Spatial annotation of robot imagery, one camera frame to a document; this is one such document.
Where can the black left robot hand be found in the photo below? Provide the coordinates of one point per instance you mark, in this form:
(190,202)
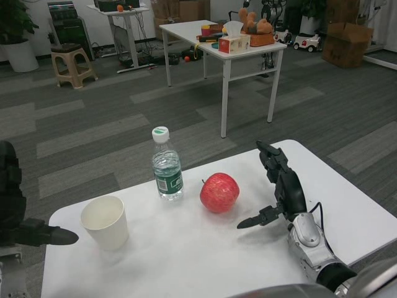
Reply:
(12,217)

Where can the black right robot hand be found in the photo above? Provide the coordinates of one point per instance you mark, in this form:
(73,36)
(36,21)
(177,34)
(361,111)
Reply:
(290,195)

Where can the red apple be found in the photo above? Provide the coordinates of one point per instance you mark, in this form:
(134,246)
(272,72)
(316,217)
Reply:
(219,194)

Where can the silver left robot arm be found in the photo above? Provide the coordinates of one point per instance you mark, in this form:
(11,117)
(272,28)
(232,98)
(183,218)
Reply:
(9,270)

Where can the white paper cup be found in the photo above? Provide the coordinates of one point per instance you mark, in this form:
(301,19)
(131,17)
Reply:
(107,231)

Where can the clear plastic water bottle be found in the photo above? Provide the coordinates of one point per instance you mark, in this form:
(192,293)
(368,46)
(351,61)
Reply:
(168,174)

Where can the white toy car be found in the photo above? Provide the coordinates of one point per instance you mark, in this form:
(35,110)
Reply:
(283,36)
(307,42)

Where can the orange woven basket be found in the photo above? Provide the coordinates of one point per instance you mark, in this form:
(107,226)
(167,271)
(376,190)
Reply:
(262,40)

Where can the white round plant pot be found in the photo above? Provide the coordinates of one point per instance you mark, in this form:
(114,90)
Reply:
(20,57)

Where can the red white tissue box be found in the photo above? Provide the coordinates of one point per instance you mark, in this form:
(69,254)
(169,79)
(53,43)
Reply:
(234,45)

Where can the large brown cardboard boxes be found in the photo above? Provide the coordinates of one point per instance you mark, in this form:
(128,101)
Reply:
(345,45)

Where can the beige plastic stool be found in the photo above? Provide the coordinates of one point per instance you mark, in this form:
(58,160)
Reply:
(73,66)

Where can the green round lid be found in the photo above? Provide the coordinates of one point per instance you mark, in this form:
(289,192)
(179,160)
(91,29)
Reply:
(215,46)

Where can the white square plant pot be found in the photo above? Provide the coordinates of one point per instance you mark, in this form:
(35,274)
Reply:
(311,25)

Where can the brown plush teddy bear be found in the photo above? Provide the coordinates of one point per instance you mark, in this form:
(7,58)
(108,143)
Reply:
(254,23)

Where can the black gear on floor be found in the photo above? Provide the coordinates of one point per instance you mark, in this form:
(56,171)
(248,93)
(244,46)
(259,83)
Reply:
(180,57)

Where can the colourful toy blocks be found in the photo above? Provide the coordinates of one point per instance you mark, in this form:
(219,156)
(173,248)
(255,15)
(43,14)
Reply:
(211,32)

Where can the silver black humanoid robot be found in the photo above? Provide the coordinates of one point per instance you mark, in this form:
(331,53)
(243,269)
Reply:
(273,9)

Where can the dark green tall plant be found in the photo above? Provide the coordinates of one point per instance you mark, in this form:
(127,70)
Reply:
(313,6)

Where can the white rectangular table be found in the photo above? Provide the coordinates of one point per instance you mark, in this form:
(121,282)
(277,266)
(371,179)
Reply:
(189,32)

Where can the black equipment cabinet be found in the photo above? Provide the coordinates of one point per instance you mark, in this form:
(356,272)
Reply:
(71,29)

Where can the large green potted plant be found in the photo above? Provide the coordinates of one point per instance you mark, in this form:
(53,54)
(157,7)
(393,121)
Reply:
(15,18)

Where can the brown cardboard boxes stack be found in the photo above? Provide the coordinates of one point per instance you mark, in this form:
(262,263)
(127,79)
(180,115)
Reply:
(186,9)

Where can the white standing desk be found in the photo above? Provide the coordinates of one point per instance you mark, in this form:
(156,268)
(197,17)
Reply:
(128,31)

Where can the black devices on desk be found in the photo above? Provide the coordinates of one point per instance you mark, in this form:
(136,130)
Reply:
(108,5)

